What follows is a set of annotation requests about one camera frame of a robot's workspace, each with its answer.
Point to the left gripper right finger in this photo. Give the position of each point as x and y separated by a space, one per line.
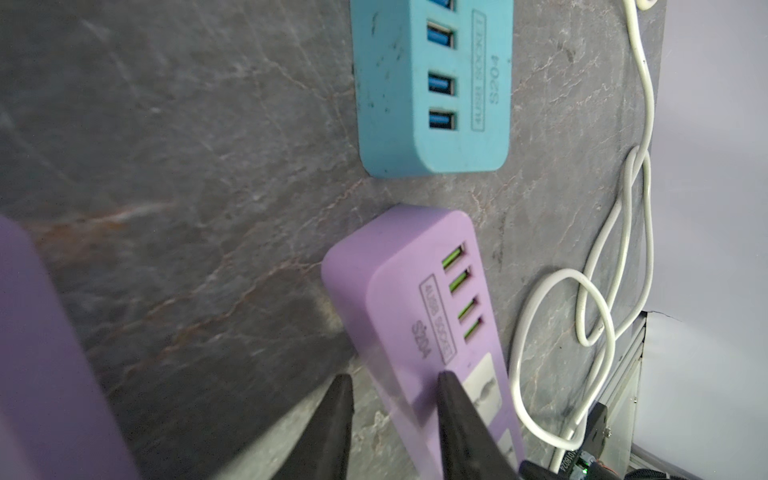
467 449

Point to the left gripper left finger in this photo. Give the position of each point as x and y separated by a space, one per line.
322 451

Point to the purple power strip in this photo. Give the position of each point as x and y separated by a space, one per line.
411 292
55 420

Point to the teal power strip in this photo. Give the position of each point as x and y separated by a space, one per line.
432 85

